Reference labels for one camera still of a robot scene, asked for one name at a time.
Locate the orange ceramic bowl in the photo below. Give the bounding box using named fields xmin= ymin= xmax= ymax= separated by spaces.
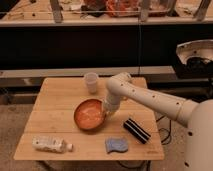
xmin=74 ymin=99 xmax=105 ymax=131

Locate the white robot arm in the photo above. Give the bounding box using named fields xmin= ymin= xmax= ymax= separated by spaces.
xmin=103 ymin=72 xmax=213 ymax=171

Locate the black striped eraser block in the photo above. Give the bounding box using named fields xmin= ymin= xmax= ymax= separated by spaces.
xmin=123 ymin=118 xmax=151 ymax=144

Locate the wooden table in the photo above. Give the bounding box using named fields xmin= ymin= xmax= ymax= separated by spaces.
xmin=14 ymin=78 xmax=164 ymax=161

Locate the blue sponge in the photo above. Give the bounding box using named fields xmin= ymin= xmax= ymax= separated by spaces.
xmin=105 ymin=138 xmax=128 ymax=153

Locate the white plastic bottle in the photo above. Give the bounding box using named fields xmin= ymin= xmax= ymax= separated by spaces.
xmin=32 ymin=136 xmax=73 ymax=153

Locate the black and white machine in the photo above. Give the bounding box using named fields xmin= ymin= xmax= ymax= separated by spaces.
xmin=173 ymin=39 xmax=213 ymax=79

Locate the black cable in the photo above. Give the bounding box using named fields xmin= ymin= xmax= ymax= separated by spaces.
xmin=155 ymin=114 xmax=173 ymax=146

